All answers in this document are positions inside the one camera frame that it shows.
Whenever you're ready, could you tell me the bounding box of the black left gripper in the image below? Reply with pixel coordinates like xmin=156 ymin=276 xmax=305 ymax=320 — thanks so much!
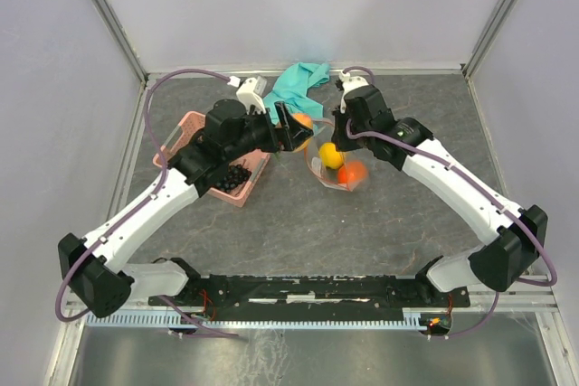
xmin=225 ymin=100 xmax=313 ymax=162

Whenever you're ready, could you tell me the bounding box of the yellow lemon fruit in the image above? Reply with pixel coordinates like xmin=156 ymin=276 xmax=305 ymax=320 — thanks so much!
xmin=318 ymin=142 xmax=345 ymax=170

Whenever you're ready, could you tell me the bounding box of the orange tangerine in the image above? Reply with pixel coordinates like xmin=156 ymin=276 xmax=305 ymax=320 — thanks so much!
xmin=337 ymin=160 xmax=368 ymax=188

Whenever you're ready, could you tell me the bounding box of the clear zip top bag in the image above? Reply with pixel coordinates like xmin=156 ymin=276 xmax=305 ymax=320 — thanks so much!
xmin=303 ymin=118 xmax=369 ymax=192

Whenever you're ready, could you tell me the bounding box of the yellow orange peach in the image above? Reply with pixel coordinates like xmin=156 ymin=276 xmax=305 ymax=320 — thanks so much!
xmin=292 ymin=113 xmax=313 ymax=151

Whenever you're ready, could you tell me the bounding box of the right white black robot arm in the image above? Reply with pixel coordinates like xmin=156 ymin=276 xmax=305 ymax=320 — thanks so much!
xmin=332 ymin=77 xmax=548 ymax=306

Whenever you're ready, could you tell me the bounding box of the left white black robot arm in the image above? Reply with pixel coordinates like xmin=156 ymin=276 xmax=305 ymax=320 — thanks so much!
xmin=57 ymin=99 xmax=313 ymax=318

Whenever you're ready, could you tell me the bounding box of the teal cloth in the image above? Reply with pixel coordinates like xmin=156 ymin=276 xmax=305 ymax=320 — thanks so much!
xmin=263 ymin=62 xmax=330 ymax=125

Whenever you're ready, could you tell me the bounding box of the black grape cluster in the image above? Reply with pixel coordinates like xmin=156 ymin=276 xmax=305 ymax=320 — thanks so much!
xmin=214 ymin=164 xmax=252 ymax=193

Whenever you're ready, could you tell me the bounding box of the pink plastic basket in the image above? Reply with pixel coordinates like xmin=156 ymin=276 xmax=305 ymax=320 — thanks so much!
xmin=161 ymin=111 xmax=271 ymax=208

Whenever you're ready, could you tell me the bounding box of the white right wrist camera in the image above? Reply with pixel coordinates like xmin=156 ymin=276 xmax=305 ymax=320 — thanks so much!
xmin=337 ymin=71 xmax=374 ymax=114

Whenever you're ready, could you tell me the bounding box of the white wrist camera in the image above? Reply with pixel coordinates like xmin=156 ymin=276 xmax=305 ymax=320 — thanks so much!
xmin=228 ymin=75 xmax=267 ymax=114
xmin=337 ymin=71 xmax=374 ymax=114

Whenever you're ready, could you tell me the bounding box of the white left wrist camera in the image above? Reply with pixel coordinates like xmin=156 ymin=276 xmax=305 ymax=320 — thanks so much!
xmin=228 ymin=75 xmax=267 ymax=114

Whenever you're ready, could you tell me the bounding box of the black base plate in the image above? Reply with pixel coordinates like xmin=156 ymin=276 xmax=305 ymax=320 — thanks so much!
xmin=170 ymin=275 xmax=470 ymax=323

